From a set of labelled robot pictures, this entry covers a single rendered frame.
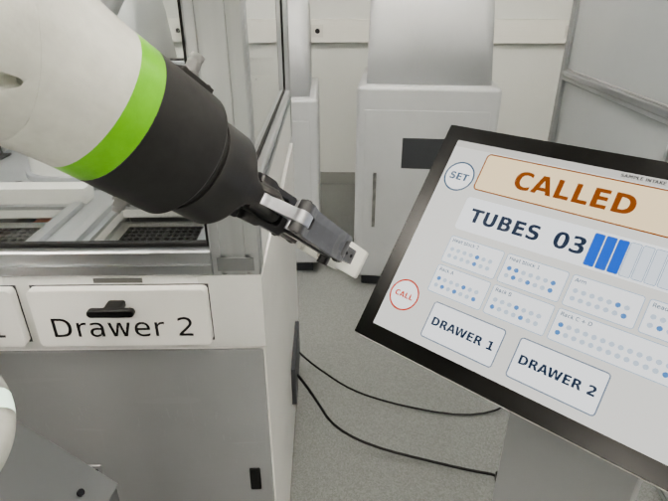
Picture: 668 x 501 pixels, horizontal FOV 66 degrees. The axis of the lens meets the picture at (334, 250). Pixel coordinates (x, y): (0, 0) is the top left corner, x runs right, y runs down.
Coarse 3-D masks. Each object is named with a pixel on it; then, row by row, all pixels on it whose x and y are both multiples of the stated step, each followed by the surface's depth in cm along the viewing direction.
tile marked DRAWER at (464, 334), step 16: (432, 304) 63; (432, 320) 63; (448, 320) 62; (464, 320) 61; (480, 320) 60; (432, 336) 62; (448, 336) 61; (464, 336) 60; (480, 336) 59; (496, 336) 58; (464, 352) 59; (480, 352) 59; (496, 352) 58
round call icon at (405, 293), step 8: (400, 280) 67; (408, 280) 66; (392, 288) 67; (400, 288) 66; (408, 288) 66; (416, 288) 65; (392, 296) 67; (400, 296) 66; (408, 296) 66; (416, 296) 65; (392, 304) 66; (400, 304) 66; (408, 304) 65; (416, 304) 65; (408, 312) 65
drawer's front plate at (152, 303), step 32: (32, 288) 84; (64, 288) 84; (96, 288) 84; (128, 288) 84; (160, 288) 84; (192, 288) 84; (96, 320) 86; (128, 320) 86; (160, 320) 86; (192, 320) 87
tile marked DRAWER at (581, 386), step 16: (528, 352) 56; (544, 352) 55; (560, 352) 54; (512, 368) 56; (528, 368) 55; (544, 368) 55; (560, 368) 54; (576, 368) 53; (592, 368) 52; (528, 384) 55; (544, 384) 54; (560, 384) 53; (576, 384) 53; (592, 384) 52; (608, 384) 51; (560, 400) 53; (576, 400) 52; (592, 400) 51; (592, 416) 51
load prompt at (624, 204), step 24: (504, 168) 64; (528, 168) 63; (552, 168) 61; (504, 192) 63; (528, 192) 62; (552, 192) 60; (576, 192) 59; (600, 192) 57; (624, 192) 56; (648, 192) 55; (600, 216) 57; (624, 216) 55; (648, 216) 54
